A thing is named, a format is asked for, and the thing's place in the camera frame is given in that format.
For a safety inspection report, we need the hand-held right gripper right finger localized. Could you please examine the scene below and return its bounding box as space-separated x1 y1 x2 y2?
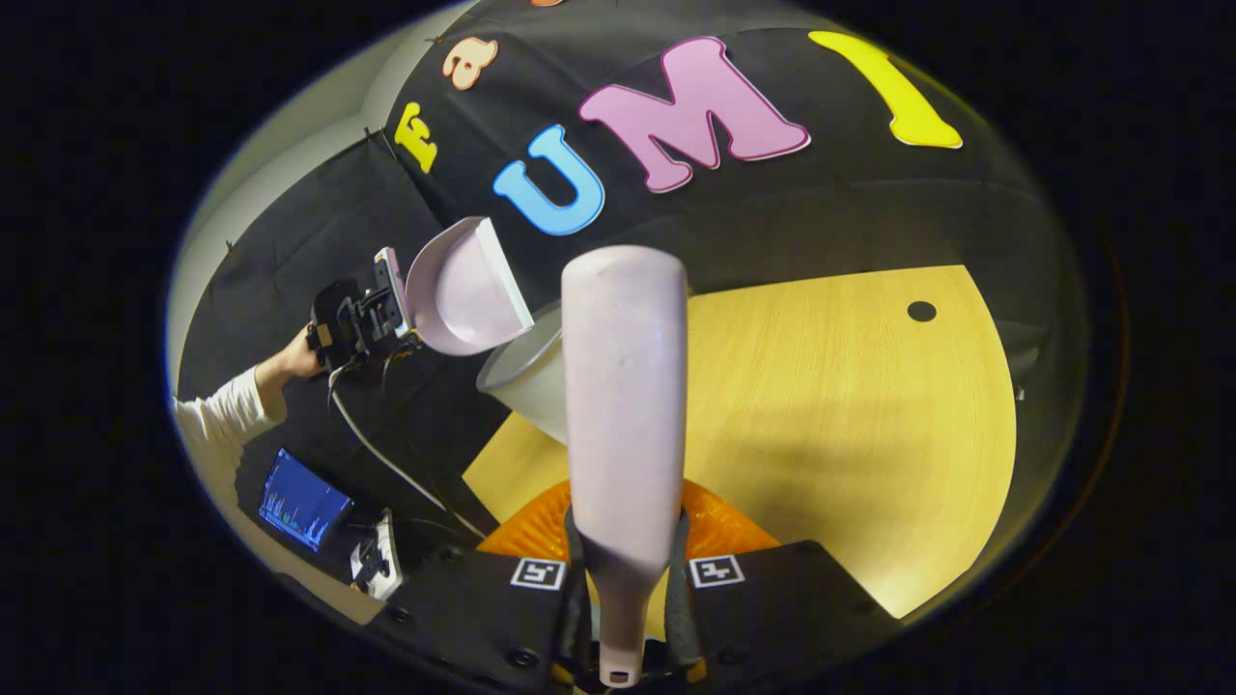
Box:
666 480 904 677

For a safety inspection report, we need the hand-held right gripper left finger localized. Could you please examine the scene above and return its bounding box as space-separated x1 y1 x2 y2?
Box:
372 480 592 691

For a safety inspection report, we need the pink dustpan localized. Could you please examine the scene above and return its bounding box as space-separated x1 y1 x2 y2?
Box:
375 217 535 356

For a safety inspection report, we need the white garbage bin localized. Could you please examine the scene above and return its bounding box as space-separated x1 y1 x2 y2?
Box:
476 304 571 445

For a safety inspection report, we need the pink small broom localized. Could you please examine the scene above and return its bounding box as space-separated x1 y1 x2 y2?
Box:
560 245 688 688

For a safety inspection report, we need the white plastic device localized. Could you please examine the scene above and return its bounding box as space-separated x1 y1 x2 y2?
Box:
350 510 405 601

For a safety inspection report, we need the tablet with blue screen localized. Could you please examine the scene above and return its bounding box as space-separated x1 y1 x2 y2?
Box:
258 447 354 553

